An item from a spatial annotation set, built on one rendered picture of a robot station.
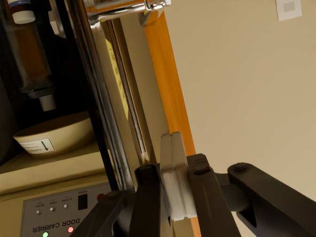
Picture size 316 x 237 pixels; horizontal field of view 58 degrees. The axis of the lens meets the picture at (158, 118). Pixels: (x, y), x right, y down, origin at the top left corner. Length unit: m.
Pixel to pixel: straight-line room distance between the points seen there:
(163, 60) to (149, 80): 0.53
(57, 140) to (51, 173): 0.06
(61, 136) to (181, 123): 0.25
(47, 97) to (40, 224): 0.24
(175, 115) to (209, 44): 0.55
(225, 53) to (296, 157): 0.42
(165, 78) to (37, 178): 0.31
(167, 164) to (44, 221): 0.39
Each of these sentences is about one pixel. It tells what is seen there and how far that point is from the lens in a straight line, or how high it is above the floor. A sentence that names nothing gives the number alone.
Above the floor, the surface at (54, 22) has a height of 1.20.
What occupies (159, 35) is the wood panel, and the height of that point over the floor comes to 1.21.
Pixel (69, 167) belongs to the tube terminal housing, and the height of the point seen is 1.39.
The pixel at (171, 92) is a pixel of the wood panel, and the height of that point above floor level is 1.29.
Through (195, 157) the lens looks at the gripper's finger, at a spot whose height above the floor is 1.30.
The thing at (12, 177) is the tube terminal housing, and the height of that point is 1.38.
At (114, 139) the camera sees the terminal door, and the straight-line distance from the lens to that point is 0.17.
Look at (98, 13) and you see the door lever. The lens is 0.20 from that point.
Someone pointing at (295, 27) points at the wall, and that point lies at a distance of 0.99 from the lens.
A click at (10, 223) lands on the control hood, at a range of 0.56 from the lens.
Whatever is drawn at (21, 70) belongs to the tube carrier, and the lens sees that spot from 0.58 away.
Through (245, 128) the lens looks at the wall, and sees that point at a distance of 0.97.
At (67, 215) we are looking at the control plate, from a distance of 0.51.
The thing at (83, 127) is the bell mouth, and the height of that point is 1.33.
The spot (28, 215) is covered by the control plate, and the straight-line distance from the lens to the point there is 0.54.
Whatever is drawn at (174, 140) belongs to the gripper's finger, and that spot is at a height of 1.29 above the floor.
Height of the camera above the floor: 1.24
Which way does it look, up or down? 11 degrees up
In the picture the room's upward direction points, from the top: 166 degrees clockwise
